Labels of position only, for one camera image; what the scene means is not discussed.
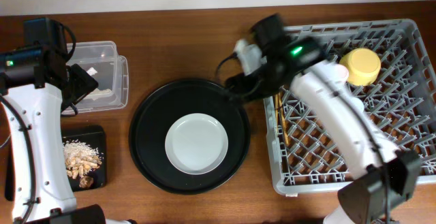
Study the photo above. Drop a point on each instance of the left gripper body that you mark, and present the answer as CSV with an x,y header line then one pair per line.
x,y
80,86

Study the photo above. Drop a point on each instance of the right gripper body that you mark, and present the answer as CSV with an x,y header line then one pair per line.
x,y
259,82

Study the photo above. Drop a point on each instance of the white napkin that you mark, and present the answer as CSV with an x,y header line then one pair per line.
x,y
104,77

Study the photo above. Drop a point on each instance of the wooden chopstick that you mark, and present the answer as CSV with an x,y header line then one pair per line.
x,y
276,105
282,120

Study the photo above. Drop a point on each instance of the food scraps pile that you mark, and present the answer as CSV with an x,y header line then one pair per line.
x,y
80,161

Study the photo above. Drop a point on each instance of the yellow bowl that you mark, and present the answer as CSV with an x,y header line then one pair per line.
x,y
363,66

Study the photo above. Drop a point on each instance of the grey plate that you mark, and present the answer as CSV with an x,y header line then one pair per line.
x,y
196,144

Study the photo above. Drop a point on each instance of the pink cup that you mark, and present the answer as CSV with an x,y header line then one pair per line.
x,y
342,73

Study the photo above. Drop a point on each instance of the blue cup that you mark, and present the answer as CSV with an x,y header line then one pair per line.
x,y
358,104

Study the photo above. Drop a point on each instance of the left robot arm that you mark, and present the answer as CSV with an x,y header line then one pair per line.
x,y
33,82

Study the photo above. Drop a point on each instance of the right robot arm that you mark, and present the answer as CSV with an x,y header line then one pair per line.
x,y
383,175

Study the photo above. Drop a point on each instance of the grey dishwasher rack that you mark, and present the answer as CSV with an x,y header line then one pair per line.
x,y
401,102

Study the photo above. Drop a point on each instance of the clear plastic bin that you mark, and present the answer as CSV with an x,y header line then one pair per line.
x,y
103,54

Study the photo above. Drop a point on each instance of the black rectangular tray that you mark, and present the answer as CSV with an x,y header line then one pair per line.
x,y
94,137

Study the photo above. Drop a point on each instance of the black round tray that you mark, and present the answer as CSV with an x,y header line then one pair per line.
x,y
161,109

